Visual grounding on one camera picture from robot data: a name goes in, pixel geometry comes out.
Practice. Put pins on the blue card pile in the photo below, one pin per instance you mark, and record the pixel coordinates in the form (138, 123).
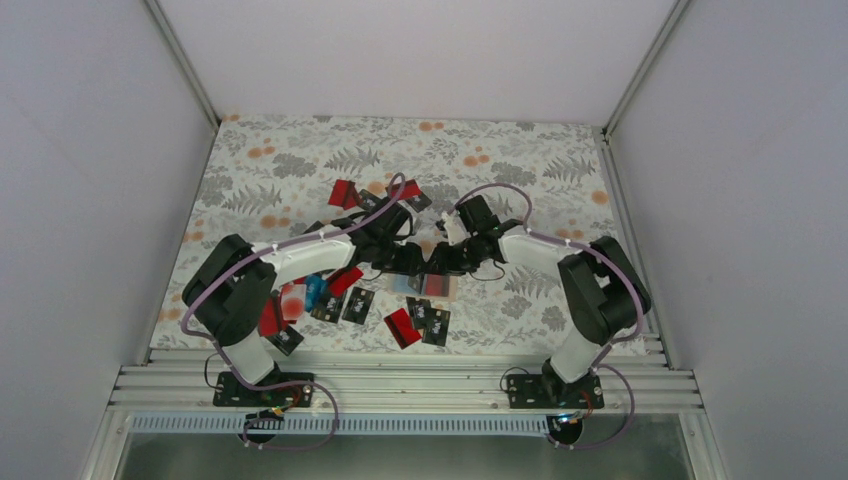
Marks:
(315, 287)

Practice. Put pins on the black card top left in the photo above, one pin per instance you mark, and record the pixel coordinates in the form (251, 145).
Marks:
(368, 201)

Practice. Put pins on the black card pair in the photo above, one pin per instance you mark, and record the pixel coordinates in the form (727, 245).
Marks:
(413, 285)
(418, 311)

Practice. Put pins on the black card centre left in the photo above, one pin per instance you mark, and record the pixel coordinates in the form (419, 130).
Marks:
(329, 307)

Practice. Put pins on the beige card holder wallet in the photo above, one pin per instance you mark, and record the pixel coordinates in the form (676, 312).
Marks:
(394, 286)

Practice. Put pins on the black card centre right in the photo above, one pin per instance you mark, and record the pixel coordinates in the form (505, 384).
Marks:
(358, 305)

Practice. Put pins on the red vip card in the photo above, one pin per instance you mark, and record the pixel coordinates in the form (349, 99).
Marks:
(439, 286)

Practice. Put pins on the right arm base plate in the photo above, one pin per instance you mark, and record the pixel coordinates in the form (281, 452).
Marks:
(537, 391)

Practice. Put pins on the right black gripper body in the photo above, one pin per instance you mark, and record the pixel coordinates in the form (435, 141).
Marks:
(462, 261)

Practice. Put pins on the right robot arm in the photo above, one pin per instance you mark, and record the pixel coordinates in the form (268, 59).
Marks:
(606, 300)

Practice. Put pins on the grey cable duct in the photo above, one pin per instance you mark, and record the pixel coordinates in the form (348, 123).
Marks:
(346, 424)

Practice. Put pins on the floral table mat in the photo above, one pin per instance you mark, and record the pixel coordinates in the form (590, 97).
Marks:
(270, 177)

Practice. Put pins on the black card top middle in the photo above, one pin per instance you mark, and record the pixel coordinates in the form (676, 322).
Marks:
(419, 202)

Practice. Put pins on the white red dot card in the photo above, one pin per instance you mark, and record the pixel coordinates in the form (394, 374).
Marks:
(292, 302)

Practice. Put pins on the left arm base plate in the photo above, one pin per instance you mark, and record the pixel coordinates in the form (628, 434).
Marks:
(230, 392)

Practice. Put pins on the aluminium rail frame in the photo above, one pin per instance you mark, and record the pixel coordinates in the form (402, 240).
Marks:
(401, 382)

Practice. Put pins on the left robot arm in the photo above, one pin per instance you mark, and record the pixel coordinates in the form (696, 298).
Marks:
(227, 295)

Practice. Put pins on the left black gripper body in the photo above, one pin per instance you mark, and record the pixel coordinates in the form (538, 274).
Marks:
(389, 261)

